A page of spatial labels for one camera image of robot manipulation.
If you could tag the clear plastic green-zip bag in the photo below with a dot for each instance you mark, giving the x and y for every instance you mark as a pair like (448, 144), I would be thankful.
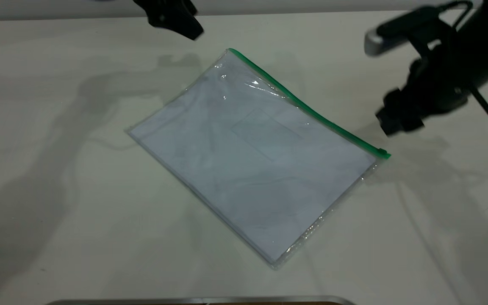
(269, 135)

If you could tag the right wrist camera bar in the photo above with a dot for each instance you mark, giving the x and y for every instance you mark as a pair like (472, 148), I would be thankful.
(396, 31)

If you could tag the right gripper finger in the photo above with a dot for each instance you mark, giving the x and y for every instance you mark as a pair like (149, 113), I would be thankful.
(398, 101)
(400, 123)

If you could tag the silver metal table rim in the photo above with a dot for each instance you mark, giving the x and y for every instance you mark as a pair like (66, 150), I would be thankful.
(184, 300)

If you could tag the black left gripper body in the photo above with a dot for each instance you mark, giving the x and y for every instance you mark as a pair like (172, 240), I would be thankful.
(167, 7)

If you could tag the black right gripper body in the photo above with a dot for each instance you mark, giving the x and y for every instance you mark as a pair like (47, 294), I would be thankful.
(439, 80)

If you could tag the white paper stack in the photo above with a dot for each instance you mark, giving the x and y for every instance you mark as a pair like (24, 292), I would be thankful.
(252, 186)

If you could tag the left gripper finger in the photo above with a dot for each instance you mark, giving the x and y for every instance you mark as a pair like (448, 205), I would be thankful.
(189, 26)
(165, 22)

